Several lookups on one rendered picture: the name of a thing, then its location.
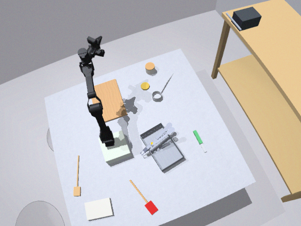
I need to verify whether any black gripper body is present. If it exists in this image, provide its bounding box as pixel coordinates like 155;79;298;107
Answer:
87;36;99;58

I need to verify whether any light wooden board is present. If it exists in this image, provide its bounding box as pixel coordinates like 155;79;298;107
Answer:
94;79;127;122

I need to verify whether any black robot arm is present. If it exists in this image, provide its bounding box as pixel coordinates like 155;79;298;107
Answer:
77;47;115;147

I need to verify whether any grey cylinder with orange top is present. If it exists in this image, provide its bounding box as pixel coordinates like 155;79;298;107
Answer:
145;62;155;75

